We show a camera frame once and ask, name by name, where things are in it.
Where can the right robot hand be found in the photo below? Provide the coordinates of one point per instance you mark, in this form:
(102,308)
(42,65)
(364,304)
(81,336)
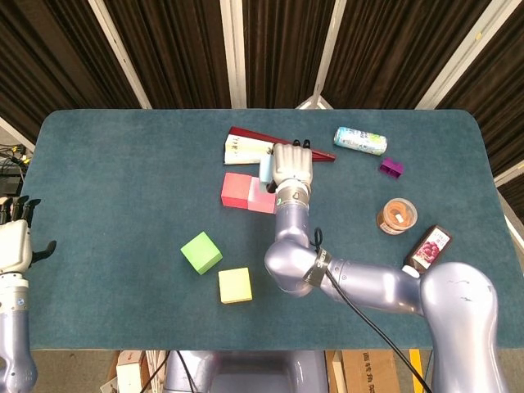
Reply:
(292,165)

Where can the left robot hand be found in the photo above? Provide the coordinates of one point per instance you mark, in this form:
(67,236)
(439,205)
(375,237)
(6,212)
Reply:
(14,245)

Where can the light blue cube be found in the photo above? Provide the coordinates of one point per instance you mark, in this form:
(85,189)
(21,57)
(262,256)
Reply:
(266,170)

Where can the red cube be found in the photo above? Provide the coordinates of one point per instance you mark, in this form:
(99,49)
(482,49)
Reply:
(235,188)

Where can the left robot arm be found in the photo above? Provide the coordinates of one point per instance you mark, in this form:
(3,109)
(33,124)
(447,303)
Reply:
(14,327)

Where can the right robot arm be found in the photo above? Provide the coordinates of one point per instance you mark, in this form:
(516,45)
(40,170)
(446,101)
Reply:
(368,282)

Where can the pink cube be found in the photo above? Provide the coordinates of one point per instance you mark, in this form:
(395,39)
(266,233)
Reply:
(260,200)

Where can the red folding paper fan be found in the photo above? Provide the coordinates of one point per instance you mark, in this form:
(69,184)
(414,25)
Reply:
(241,149)

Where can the printed drink can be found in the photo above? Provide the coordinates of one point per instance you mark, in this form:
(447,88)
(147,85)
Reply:
(360,140)

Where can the small purple plastic brick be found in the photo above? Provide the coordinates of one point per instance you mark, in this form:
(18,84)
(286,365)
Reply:
(391,168)

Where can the clear tub of rubber bands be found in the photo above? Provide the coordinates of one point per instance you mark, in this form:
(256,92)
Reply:
(397,215)

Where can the green cube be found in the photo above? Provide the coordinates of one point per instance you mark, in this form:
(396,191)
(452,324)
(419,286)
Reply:
(200,251)

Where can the yellow cube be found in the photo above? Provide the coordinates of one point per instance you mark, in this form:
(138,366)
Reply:
(234,284)

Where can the teal felt table cover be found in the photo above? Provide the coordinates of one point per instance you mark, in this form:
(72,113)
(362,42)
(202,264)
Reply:
(123,163)

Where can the dark brown curtain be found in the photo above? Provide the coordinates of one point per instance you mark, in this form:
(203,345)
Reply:
(184,49)

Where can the brown bottle with grape label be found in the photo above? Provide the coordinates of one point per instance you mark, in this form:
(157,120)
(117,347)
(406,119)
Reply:
(430,247)

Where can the white cardboard box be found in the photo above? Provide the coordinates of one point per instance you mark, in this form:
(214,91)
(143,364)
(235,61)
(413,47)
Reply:
(129,372)

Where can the grey robot torso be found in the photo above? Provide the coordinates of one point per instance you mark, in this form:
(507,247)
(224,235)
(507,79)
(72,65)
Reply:
(254,372)

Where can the wooden plank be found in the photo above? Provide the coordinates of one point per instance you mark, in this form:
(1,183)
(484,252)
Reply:
(337,376)

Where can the brown cardboard box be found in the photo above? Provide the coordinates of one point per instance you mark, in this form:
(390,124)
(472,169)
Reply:
(368,372)

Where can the white partition frame post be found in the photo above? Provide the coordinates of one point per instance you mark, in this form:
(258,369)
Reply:
(509,176)
(233,53)
(327,53)
(16,137)
(118,49)
(462,53)

